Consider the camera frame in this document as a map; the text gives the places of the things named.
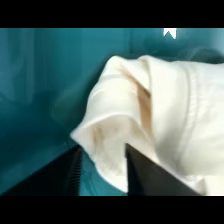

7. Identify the cream shirt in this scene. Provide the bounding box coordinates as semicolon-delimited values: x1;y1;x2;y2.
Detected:
69;54;224;197

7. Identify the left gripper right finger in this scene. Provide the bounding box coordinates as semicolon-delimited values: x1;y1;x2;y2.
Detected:
124;142;202;197

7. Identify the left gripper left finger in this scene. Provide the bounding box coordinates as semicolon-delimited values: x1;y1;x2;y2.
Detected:
2;144;83;197

